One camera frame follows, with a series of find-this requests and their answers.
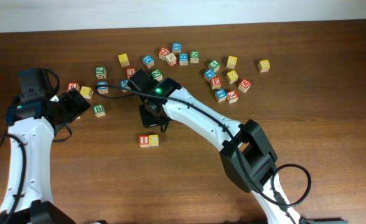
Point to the blue X block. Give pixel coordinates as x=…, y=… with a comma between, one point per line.
x=176, y=48

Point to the blue 1 block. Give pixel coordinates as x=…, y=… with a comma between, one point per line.
x=220, y=95

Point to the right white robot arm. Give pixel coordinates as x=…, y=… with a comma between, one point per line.
x=247, y=156

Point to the yellow block upper left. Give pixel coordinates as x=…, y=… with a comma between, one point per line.
x=123, y=59

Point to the blue D block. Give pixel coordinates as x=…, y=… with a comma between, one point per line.
x=148, y=61

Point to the red 3 block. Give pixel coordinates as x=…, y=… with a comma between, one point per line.
x=232, y=96

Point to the red 6 block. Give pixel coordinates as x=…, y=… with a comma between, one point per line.
x=73, y=85

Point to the red M block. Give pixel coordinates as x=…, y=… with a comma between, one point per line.
x=244, y=85

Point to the blue P block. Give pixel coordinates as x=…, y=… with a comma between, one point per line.
x=209, y=74

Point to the green V block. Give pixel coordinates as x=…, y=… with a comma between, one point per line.
x=214, y=65

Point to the yellow block far right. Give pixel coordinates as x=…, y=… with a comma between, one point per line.
x=264, y=66

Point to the blue H block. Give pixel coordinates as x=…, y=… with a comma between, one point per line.
x=183, y=59

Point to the red and wood block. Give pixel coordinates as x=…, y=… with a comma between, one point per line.
x=171, y=59

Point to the red I block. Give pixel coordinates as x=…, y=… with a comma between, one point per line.
x=144, y=141

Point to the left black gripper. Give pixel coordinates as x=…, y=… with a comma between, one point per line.
x=76, y=108

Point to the red E block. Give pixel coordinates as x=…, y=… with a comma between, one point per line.
x=215, y=83

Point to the red C block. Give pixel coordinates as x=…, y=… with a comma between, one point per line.
x=163, y=53

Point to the blue I block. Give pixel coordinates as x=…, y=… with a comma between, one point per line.
x=102, y=87

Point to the blue 5 block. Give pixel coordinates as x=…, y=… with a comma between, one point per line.
x=124, y=85

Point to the yellow C block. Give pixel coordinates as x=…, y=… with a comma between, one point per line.
x=154, y=140

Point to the yellow block upper right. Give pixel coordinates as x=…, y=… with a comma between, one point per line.
x=231, y=62

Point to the red U block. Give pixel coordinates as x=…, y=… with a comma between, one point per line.
x=130, y=72

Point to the green J block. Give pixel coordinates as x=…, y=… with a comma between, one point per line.
x=100, y=72

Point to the green B block right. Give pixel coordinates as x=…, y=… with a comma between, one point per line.
x=99, y=110

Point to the green Z block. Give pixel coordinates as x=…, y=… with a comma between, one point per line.
x=157, y=75

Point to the yellow block centre right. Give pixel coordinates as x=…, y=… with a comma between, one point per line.
x=232, y=76

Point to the green N block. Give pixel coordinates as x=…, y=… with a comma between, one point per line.
x=194, y=56

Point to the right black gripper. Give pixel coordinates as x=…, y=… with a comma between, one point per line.
x=147, y=119

